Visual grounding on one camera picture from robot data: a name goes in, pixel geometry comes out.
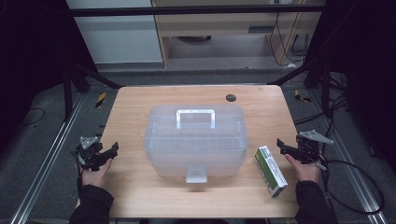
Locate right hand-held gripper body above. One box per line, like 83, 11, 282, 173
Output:
295, 130, 334, 164

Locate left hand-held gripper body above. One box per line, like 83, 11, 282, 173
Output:
74, 134, 108, 172

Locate green white medicine box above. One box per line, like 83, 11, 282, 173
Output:
253, 145, 289, 198

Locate clear plastic storage box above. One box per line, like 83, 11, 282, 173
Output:
143, 104, 249, 185

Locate person's right hand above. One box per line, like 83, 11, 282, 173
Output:
284, 153, 322, 185

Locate person's left hand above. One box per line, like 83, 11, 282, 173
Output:
81, 158, 114, 189

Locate yellow black tape strip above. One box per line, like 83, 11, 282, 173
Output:
293, 89, 312, 104
94, 91, 107, 109

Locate black metal stand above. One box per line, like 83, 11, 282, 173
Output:
61, 59, 123, 123
267, 55, 332, 119

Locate dark curtain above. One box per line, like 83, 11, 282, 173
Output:
0, 0, 98, 153
306, 0, 396, 174

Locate white cabinet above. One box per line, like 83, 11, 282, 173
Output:
65, 0, 164, 65

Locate wooden desk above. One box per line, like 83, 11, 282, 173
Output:
151, 0, 327, 68

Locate black horizontal bar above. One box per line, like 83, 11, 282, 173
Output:
66, 5, 327, 18

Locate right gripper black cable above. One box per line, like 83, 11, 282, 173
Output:
316, 161, 332, 188

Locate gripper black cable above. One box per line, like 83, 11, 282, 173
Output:
316, 161, 332, 188
74, 150, 86, 195

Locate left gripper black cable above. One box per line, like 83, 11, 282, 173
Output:
74, 150, 86, 195

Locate aluminium floor rail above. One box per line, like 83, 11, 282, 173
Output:
8, 92, 86, 224
311, 90, 389, 224

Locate thin black floor cable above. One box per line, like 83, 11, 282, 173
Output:
18, 106, 47, 127

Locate black floor cable loop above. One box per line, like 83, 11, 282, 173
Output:
321, 159, 386, 216

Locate black hanging desk cables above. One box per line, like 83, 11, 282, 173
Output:
268, 11, 312, 68

